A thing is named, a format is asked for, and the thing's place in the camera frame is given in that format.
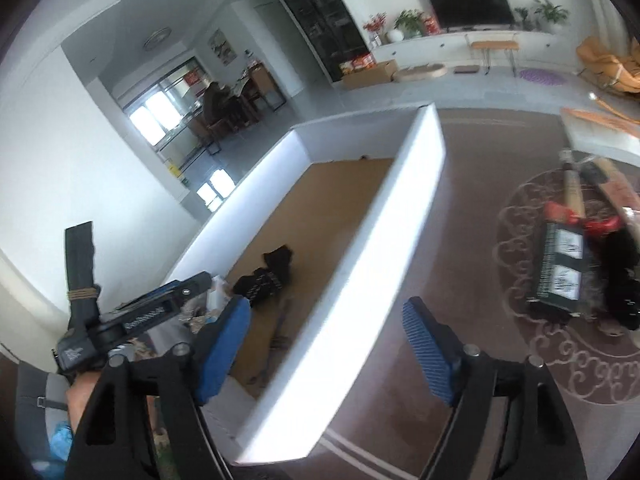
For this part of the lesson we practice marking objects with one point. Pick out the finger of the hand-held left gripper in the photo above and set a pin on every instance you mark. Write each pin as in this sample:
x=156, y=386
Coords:
x=170, y=292

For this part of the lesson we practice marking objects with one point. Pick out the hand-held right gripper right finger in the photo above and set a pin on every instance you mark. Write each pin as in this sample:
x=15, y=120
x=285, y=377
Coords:
x=430, y=355

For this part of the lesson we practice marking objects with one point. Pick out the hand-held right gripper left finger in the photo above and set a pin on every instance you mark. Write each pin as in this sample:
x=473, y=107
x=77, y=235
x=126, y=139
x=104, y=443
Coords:
x=225, y=350

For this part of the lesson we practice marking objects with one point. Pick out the large white cardboard box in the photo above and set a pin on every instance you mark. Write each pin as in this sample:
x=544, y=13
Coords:
x=350, y=285

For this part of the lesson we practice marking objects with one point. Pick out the black package with white labels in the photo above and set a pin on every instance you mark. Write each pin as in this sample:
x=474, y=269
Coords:
x=560, y=270

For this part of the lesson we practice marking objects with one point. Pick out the black fluffy item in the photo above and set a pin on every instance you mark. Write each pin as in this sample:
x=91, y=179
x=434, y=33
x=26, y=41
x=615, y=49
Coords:
x=620, y=280

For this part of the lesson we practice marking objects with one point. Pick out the brown packet with red print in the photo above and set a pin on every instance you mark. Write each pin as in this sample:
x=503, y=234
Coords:
x=617, y=182

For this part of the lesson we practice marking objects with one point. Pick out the person's left hand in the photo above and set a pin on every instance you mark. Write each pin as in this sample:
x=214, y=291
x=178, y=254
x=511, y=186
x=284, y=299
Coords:
x=81, y=400

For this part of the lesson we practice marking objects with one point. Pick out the clear plastic wrapper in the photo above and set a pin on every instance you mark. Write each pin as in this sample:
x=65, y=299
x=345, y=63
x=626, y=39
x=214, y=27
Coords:
x=216, y=296

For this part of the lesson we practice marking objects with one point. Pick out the black patterned cloth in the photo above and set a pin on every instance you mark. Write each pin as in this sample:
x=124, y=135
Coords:
x=260, y=284

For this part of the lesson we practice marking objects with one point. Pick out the person's grey clothing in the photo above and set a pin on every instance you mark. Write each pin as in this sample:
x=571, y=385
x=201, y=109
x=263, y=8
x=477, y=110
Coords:
x=32, y=410

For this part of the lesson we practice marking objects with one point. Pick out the blue cloth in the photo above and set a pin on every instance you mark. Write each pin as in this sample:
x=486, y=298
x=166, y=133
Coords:
x=61, y=447

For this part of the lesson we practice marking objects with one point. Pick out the glass sliding door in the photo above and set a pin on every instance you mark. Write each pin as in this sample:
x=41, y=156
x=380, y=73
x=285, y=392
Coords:
x=160, y=110

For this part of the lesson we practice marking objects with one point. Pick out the wooden dining chair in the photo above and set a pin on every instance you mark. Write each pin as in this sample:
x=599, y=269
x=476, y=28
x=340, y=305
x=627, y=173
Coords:
x=262, y=85

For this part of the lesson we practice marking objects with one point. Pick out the round ceiling lamp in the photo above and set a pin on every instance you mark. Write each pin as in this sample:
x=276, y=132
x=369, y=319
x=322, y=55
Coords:
x=157, y=40

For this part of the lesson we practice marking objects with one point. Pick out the white flat box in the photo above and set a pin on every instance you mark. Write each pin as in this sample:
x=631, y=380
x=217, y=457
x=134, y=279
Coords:
x=600, y=135

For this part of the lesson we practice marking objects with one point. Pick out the round beige pet bed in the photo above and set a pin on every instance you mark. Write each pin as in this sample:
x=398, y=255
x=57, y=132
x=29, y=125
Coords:
x=419, y=72

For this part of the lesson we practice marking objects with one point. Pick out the brown cardboard box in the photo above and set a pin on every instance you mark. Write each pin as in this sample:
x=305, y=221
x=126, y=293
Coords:
x=370, y=75

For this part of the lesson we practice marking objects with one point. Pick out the small grey floor mat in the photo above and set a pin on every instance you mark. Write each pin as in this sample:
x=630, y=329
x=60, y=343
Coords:
x=467, y=69

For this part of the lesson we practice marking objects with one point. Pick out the orange snack boxes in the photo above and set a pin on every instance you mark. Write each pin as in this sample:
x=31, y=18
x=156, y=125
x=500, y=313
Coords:
x=357, y=63

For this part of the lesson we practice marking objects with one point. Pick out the purple floor mat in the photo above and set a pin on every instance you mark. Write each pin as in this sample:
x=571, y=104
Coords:
x=542, y=77

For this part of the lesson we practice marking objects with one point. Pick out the white television cabinet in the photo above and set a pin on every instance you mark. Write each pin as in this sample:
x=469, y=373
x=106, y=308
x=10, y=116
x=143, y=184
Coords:
x=465, y=45

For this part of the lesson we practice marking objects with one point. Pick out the dark glass display cabinet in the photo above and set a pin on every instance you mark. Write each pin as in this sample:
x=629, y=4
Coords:
x=315, y=15

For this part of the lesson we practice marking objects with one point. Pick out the wooden stool with metal legs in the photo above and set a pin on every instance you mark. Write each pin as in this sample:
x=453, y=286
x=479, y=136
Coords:
x=494, y=47

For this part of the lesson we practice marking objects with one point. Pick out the white round vase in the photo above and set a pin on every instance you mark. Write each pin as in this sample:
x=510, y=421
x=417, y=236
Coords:
x=395, y=35

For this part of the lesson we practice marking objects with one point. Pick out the red gift box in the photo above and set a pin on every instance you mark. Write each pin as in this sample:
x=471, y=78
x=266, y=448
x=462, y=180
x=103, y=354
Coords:
x=431, y=25

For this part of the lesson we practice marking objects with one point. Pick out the green potted plant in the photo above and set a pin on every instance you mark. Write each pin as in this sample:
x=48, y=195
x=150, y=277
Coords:
x=409, y=22

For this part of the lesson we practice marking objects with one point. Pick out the red flower bouquet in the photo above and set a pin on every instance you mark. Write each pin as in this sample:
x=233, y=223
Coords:
x=375, y=22

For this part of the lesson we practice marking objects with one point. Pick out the orange lounge chair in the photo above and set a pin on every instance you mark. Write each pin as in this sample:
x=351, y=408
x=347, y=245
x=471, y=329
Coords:
x=607, y=65

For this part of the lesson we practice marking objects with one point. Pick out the black television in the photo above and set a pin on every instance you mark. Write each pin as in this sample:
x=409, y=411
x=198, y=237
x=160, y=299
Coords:
x=470, y=5

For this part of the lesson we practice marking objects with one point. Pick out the small dark potted plant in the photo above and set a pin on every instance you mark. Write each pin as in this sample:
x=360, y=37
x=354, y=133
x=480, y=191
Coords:
x=522, y=15

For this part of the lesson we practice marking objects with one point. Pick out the large leafy potted plant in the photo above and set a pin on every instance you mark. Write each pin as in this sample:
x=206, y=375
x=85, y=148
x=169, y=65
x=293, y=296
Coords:
x=550, y=10

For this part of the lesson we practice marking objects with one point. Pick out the framed wall picture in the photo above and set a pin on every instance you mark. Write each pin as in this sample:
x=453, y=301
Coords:
x=221, y=47

